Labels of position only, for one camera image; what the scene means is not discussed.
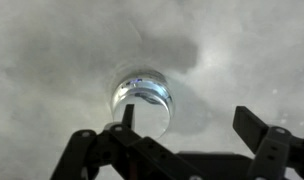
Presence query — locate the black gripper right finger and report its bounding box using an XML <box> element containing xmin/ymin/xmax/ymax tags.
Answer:
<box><xmin>232</xmin><ymin>105</ymin><xmax>304</xmax><ymax>180</ymax></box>

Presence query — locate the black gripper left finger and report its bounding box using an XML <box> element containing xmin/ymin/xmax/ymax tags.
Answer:
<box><xmin>50</xmin><ymin>103</ymin><xmax>206</xmax><ymax>180</ymax></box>

